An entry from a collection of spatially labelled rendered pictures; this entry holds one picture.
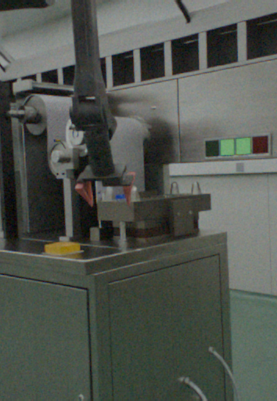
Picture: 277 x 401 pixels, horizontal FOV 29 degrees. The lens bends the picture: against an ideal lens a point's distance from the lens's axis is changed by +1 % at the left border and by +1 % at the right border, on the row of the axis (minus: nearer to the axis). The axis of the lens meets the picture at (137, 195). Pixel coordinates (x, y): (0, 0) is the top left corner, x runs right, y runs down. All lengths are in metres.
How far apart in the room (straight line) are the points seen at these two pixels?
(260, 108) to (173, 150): 0.37
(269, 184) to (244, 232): 0.47
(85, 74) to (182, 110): 0.76
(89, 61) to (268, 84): 0.70
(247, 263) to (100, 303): 3.22
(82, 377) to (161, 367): 0.27
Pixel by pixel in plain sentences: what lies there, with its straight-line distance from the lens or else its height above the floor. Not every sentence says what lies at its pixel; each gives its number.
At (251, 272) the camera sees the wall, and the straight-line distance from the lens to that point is 4.55.
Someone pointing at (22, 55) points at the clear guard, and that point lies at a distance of 2.64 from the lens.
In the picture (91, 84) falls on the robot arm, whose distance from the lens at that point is 1.19.
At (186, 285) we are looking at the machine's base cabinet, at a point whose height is 0.75.
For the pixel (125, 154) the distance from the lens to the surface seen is 1.82.
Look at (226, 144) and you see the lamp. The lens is 1.78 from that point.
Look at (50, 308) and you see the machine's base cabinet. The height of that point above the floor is 0.74.
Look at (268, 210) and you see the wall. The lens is 4.38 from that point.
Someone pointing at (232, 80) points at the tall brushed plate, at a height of 1.40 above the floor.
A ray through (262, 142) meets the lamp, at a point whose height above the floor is 1.19.
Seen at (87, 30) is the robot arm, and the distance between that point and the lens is 1.20.
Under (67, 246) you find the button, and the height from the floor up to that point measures 0.92.
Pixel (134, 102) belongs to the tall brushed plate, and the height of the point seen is 1.38.
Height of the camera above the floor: 1.13
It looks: 3 degrees down
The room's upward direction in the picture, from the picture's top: 2 degrees counter-clockwise
